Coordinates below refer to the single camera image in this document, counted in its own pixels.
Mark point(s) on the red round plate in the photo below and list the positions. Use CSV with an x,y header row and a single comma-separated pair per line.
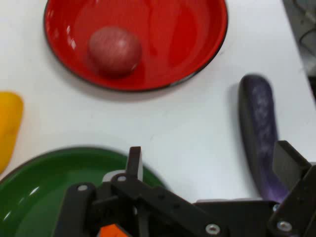
x,y
172,37

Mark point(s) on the green round plate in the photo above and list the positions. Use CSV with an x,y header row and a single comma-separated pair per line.
x,y
32,197

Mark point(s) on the yellow orange mango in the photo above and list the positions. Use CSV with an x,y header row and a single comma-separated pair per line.
x,y
8,128

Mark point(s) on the pink red apple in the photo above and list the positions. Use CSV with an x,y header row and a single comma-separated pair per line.
x,y
113,51

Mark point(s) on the purple eggplant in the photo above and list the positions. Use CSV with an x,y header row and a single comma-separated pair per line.
x,y
259,123

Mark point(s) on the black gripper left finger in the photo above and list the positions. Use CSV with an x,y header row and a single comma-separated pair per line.
x,y
148,202

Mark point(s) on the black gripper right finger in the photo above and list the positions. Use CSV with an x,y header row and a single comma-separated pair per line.
x,y
298,197

